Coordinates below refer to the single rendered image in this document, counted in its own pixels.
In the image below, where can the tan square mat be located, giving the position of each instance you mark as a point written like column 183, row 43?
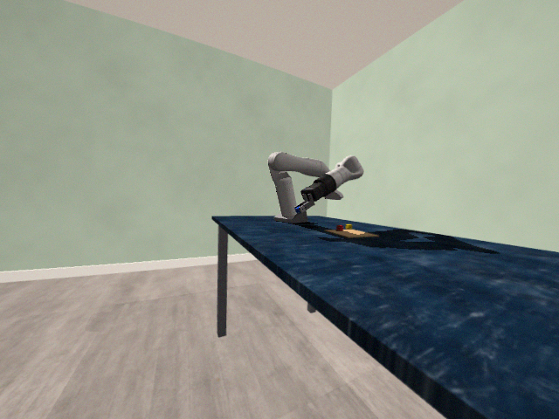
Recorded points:
column 351, row 233

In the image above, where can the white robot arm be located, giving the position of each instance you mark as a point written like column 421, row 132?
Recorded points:
column 279, row 163

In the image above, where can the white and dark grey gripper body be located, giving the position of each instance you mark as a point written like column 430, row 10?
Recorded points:
column 325, row 186

